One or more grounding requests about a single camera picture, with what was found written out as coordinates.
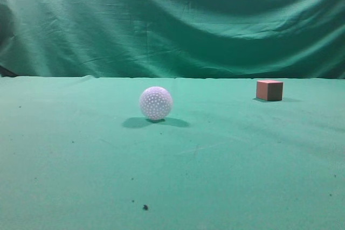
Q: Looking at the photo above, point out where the green backdrop cloth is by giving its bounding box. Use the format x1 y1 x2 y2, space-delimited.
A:
1 0 344 79

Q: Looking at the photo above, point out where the green table cloth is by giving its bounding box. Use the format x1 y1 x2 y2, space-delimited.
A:
1 76 344 229

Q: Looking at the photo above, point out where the white dimpled golf ball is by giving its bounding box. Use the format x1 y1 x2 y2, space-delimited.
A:
139 86 173 121

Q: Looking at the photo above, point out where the pink cube block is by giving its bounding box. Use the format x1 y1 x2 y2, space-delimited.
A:
256 80 284 101

